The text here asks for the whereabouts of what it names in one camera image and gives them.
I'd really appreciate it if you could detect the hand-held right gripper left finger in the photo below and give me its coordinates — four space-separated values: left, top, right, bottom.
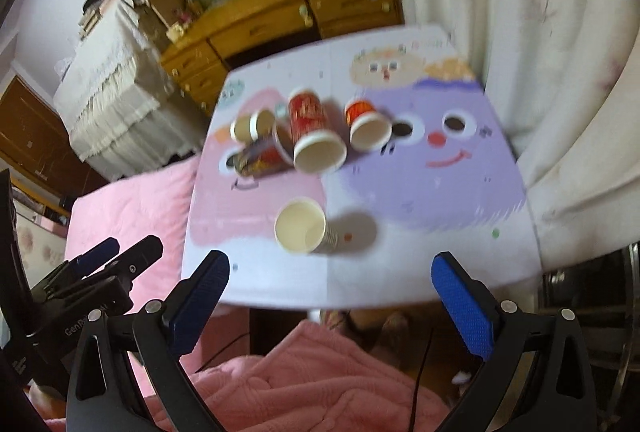
65 250 231 432

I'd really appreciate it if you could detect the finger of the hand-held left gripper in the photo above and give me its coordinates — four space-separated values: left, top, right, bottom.
102 235 165 285
64 237 121 279

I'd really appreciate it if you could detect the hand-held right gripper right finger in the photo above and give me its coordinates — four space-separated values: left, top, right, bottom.
431 251 599 432

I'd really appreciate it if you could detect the white striped paper cup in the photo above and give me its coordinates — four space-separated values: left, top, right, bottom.
274 196 342 256

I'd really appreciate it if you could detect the dark red patterned paper cup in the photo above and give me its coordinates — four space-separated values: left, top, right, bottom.
232 124 294 177

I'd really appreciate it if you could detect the small brown paper cup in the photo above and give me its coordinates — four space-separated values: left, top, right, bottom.
229 114 257 145

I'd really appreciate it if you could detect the small white paper cup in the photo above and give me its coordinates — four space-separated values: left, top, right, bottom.
249 109 277 137

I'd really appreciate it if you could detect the short orange red paper cup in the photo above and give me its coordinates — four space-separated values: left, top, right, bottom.
343 98 394 154

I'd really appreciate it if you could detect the tall red paper cup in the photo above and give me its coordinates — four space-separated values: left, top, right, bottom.
287 88 348 175

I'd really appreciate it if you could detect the pink bed quilt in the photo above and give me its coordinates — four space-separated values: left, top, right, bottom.
64 158 202 403

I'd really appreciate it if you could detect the cartoon print folding table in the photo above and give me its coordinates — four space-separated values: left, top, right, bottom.
181 24 544 313

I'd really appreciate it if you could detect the dark wooden cabinet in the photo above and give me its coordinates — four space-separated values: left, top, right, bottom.
0 76 110 215

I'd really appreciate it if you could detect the fluffy pink blanket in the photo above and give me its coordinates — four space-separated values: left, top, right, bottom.
45 319 451 432

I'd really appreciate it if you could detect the white lace furniture cover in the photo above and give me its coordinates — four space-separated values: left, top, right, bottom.
52 2 207 181

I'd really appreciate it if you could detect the wooden drawer cabinet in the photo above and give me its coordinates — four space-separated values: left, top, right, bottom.
149 0 406 113

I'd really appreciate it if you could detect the white curtain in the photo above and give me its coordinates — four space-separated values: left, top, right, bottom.
364 0 640 273

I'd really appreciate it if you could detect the black cable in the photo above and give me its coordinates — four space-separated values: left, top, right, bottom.
407 336 437 432

